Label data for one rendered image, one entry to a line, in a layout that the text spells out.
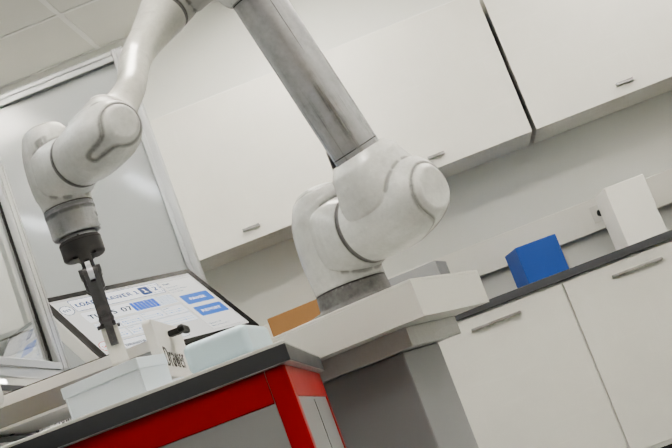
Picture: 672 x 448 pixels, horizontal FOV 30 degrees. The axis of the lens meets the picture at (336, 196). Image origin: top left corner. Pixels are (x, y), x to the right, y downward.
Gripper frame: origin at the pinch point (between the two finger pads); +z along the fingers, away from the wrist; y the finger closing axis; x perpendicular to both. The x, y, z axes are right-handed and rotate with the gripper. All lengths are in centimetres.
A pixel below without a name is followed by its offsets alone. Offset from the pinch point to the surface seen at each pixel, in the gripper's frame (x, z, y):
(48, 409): 14.8, 5.2, 13.6
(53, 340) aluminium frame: 13, -15, 75
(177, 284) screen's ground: -22, -26, 128
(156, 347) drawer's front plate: -6.8, 1.8, 7.3
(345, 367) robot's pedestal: -40.7, 16.1, 24.0
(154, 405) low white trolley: -2, 15, -51
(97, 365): 4.1, 0.8, 11.6
